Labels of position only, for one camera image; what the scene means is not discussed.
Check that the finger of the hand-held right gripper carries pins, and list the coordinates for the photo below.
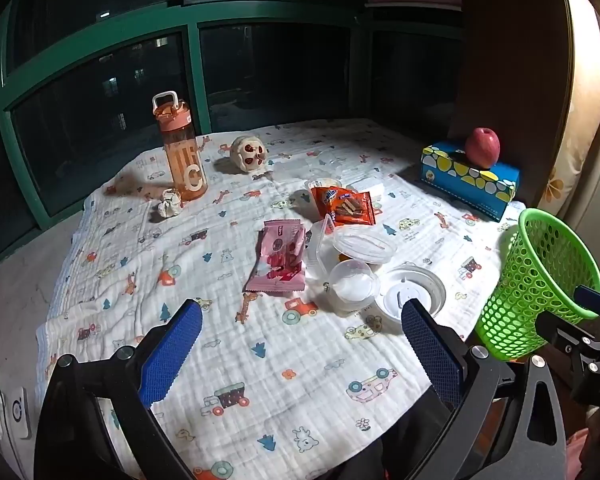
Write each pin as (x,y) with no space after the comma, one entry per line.
(562,332)
(597,302)

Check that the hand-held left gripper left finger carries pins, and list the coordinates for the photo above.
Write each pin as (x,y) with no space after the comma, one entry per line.
(172,355)

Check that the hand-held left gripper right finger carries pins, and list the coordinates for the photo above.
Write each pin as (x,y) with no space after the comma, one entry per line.
(430,355)

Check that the green plastic basket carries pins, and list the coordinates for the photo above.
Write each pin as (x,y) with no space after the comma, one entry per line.
(530,280)

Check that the orange snack wrapper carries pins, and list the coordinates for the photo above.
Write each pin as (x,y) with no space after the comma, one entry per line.
(345,205)

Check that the white round lid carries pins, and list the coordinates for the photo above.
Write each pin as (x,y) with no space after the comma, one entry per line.
(415,290)

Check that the white printed blanket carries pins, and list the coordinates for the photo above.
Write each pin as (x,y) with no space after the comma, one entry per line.
(260,360)

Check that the white plastic cup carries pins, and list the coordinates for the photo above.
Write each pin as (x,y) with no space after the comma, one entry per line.
(352,287)

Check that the round clear lidded container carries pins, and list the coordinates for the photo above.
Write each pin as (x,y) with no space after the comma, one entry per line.
(365,247)

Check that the pink snack wrapper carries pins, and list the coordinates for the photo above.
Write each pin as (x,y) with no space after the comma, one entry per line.
(277,255)

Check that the crumpled white tissue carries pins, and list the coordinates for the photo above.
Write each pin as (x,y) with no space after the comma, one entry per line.
(170,203)

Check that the clear plastic lid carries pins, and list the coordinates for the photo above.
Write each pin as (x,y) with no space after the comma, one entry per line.
(320,250)

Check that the blue patterned tissue box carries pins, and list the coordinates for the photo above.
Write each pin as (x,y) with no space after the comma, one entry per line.
(460,180)

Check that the red apple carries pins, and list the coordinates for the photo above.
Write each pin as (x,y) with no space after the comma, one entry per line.
(482,147)

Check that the beige floral curtain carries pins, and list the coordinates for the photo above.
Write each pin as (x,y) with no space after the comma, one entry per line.
(580,110)

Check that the orange water bottle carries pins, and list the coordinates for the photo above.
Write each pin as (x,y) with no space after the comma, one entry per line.
(185,160)

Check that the small jelly cup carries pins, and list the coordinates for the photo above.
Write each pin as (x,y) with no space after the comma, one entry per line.
(322,182)

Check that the cream skull-shaped toy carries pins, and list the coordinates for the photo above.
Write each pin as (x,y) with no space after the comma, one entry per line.
(249,154)

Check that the green window frame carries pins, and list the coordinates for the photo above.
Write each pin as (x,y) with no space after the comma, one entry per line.
(197,60)

